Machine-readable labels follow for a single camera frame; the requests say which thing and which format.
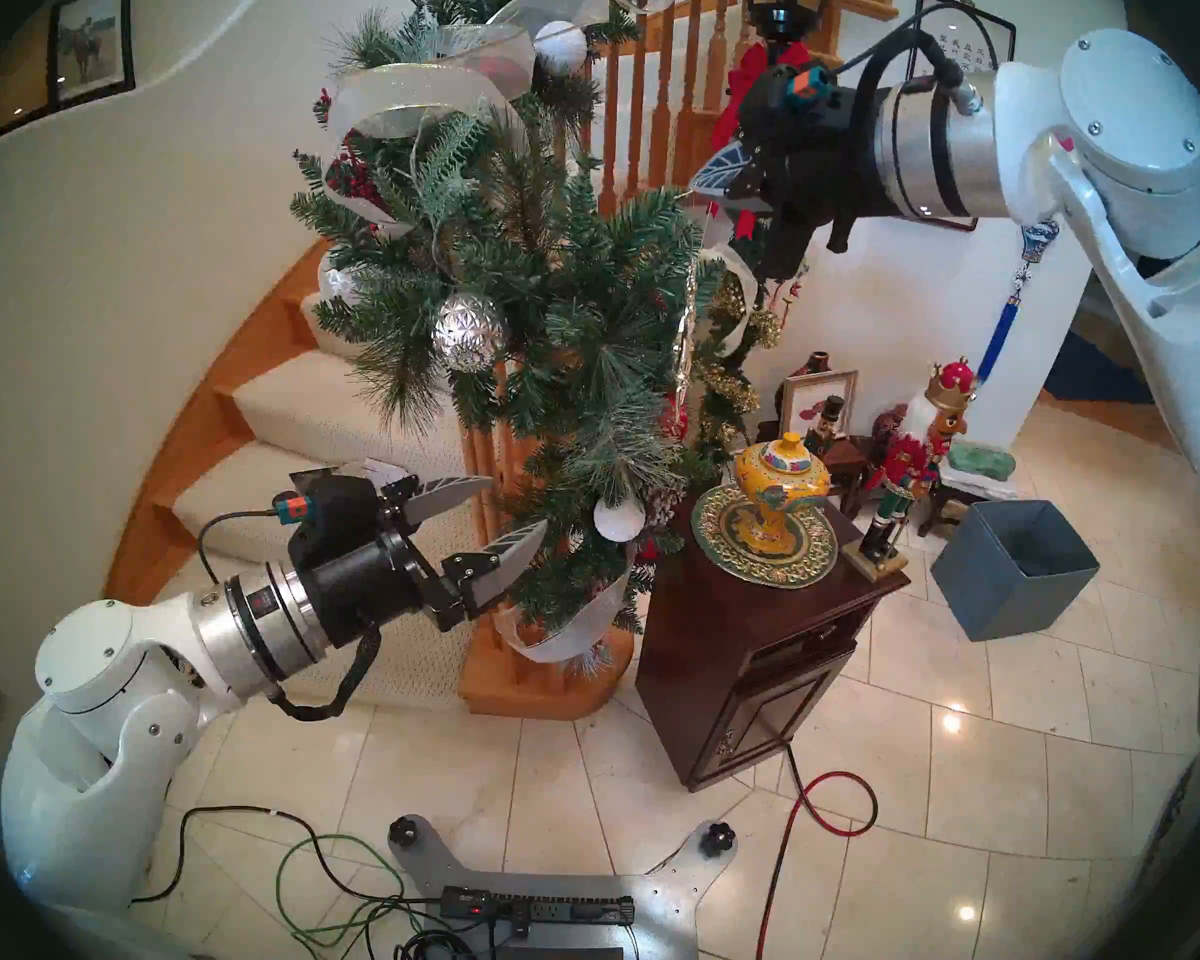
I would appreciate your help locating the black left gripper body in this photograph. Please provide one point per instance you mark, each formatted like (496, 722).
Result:
(360, 588)

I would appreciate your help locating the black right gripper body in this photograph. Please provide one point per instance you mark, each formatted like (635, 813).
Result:
(830, 173)

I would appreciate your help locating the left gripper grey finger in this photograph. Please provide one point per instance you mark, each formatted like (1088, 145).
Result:
(450, 493)
(505, 563)

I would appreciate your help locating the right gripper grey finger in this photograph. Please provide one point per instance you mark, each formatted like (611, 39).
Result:
(735, 195)
(732, 166)

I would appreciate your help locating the gold glitter reindeer ornament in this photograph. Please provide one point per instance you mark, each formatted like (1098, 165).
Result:
(684, 353)

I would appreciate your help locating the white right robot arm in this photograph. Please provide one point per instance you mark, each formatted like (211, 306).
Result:
(1140, 118)

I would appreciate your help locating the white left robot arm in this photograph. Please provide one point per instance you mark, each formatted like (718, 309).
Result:
(110, 668)

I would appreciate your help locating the white glitter ball ornament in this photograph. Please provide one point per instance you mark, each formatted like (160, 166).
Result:
(560, 48)
(619, 519)

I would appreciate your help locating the silver faceted ball ornament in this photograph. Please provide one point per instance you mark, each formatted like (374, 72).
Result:
(470, 330)

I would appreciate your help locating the red ball ornament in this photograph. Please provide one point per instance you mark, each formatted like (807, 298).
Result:
(672, 420)

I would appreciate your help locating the red velvet bow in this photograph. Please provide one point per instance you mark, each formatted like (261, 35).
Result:
(750, 68)

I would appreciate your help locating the frosted pine cone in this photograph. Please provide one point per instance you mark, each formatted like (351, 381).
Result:
(665, 505)

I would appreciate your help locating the carpeted wooden staircase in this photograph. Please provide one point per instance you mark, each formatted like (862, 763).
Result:
(300, 408)

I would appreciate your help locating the dark slender vase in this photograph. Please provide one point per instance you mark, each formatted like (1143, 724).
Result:
(820, 360)

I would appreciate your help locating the green pine garland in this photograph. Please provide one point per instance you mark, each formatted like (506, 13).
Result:
(580, 298)

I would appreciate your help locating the green gold tinsel garland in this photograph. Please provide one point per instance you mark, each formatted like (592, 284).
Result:
(735, 393)

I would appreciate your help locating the framed calligraphy scroll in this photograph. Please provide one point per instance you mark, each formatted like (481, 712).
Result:
(980, 38)

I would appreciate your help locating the ornate decorative plate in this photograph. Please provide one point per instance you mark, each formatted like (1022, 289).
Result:
(720, 543)

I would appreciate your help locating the blue vase charm with tassel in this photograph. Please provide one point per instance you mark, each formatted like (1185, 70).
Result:
(1038, 240)

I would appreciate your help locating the small black nutcracker figurine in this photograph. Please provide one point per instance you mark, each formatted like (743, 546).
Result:
(830, 418)

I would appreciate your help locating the dark red lidded jar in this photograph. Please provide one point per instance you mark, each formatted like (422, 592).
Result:
(890, 426)

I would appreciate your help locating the dark wooden cabinet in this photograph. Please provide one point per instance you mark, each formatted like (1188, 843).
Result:
(740, 688)

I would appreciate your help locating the yellow porcelain lidded jar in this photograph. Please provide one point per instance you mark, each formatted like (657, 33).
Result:
(775, 478)

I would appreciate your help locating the tall red nutcracker figurine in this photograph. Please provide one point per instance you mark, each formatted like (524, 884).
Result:
(910, 458)

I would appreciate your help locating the green jade carving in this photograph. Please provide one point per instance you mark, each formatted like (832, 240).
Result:
(985, 460)

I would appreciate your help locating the red berry sprig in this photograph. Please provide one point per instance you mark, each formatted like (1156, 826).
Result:
(355, 180)

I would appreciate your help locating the dark blue rug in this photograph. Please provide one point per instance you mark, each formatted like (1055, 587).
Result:
(1090, 378)

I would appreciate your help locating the black power strip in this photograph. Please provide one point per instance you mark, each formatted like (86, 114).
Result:
(560, 908)

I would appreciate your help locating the grey square bin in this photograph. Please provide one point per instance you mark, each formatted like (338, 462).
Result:
(1010, 588)

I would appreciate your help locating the framed horse picture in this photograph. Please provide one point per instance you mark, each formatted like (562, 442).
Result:
(90, 43)

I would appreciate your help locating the brown framed picture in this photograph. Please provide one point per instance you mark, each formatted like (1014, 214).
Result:
(15, 78)

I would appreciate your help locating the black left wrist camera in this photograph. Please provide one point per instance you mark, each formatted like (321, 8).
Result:
(335, 513)

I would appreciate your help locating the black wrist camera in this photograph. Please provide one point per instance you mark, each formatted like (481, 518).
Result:
(335, 513)
(785, 98)

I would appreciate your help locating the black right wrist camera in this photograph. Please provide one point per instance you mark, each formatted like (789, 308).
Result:
(785, 98)

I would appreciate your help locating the small tabletop picture frame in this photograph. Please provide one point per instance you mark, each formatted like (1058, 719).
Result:
(805, 403)

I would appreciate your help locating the black base plate knob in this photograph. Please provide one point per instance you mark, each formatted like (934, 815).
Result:
(404, 830)
(718, 839)

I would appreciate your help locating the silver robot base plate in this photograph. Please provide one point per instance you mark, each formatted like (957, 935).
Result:
(660, 888)

